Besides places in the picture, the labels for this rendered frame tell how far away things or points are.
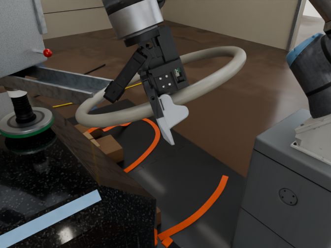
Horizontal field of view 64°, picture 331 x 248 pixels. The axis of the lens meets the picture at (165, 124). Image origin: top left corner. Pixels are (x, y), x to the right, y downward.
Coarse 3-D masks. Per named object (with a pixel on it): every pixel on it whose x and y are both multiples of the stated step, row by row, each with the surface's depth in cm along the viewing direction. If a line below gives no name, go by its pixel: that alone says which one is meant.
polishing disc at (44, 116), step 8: (40, 112) 120; (48, 112) 120; (8, 120) 115; (40, 120) 115; (48, 120) 115; (0, 128) 109; (8, 128) 109; (16, 128) 109; (24, 128) 109; (32, 128) 109; (40, 128) 111
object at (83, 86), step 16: (0, 80) 99; (16, 80) 95; (32, 80) 91; (48, 80) 103; (64, 80) 100; (80, 80) 96; (96, 80) 92; (48, 96) 91; (64, 96) 87; (80, 96) 83
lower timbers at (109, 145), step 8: (80, 128) 245; (88, 128) 245; (96, 136) 252; (104, 136) 231; (104, 144) 222; (112, 144) 222; (104, 152) 213; (112, 152) 213; (120, 152) 218; (120, 160) 222
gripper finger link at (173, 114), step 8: (160, 96) 48; (168, 96) 48; (160, 104) 48; (168, 104) 48; (168, 112) 48; (176, 112) 48; (184, 112) 47; (160, 120) 47; (168, 120) 47; (176, 120) 47; (160, 128) 47; (168, 128) 47; (168, 136) 47
